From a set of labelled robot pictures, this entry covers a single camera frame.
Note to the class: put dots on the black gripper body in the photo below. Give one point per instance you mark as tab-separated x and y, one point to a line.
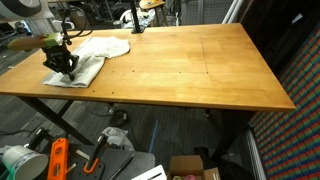
60	60

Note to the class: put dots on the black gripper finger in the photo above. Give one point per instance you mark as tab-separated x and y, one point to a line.
71	76

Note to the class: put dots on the white cloth towel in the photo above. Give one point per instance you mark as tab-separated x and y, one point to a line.
96	49

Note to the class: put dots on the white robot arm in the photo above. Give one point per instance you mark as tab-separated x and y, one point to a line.
14	10

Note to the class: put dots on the crumpled grey bag on floor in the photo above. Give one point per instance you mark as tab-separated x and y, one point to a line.
118	137

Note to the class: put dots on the orange black clamp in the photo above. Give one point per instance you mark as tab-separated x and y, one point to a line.
93	161

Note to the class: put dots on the orange spirit level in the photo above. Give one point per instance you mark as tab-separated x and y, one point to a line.
57	169

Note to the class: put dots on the crumpled white cloth on chair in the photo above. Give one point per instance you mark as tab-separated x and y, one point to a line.
144	18

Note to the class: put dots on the black pegboard plate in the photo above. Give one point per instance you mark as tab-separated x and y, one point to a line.
110	161

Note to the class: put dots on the white paper cup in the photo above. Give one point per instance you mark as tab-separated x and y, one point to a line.
24	163

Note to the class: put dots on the black pen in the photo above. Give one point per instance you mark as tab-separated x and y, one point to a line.
122	167

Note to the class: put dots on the round wooden stool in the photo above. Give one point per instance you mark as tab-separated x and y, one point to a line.
155	5

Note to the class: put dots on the cardboard box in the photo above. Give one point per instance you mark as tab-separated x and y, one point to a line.
190	167

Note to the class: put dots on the black table leg frame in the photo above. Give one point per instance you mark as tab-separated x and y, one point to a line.
56	118

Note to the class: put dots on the black camera stand pole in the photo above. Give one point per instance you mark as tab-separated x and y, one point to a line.
137	28

